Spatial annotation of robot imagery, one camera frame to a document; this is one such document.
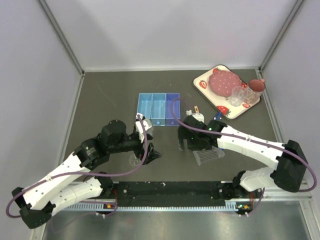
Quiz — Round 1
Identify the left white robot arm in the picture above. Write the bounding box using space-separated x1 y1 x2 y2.
11 114 161 229

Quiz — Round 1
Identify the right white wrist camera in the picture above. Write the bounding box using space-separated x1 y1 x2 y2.
186 110 205 123

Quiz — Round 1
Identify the clear acrylic test tube rack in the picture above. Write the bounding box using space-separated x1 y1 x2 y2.
193 147 225 166

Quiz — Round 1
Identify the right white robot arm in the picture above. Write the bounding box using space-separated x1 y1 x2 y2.
178 115 308 198

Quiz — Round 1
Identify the white slotted cable duct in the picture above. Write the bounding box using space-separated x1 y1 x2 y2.
53 198 253 212

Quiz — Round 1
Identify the pink strawberry mug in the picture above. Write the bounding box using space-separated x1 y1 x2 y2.
244 78 266 104

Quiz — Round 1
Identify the strawberry pattern tray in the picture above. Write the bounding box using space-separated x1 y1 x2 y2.
193 64 262 120

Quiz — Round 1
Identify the clear drinking glass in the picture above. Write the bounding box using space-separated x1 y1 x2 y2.
229 86 248 107

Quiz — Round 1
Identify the clear glass dish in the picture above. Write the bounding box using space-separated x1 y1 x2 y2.
129 154 141 167

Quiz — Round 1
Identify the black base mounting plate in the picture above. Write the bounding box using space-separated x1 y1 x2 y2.
114 181 239 208

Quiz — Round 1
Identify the purple drawer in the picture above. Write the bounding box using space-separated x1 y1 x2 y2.
165 93 181 127

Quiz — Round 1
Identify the light blue drawer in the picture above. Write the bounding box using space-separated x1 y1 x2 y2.
150 93 166 126
137 93 153 119

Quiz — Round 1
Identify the pink dotted plate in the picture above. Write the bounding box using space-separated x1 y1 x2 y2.
208 70 242 97

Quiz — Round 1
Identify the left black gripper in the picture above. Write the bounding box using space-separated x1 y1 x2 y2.
109 131 162 165

